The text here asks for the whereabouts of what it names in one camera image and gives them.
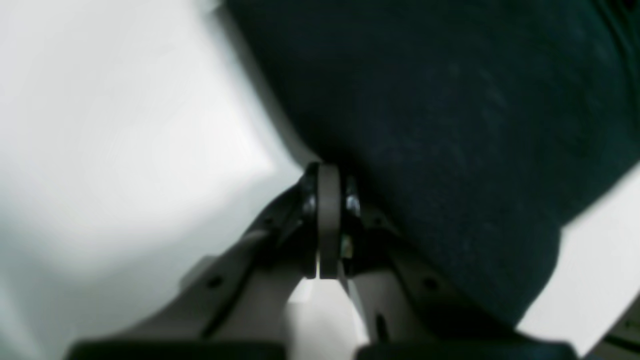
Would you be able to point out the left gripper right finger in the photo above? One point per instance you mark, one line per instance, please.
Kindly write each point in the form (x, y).
(411, 311)

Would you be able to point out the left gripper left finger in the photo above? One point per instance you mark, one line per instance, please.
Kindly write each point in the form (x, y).
(233, 309)

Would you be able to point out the black T-shirt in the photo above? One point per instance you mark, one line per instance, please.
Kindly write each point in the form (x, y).
(481, 127)

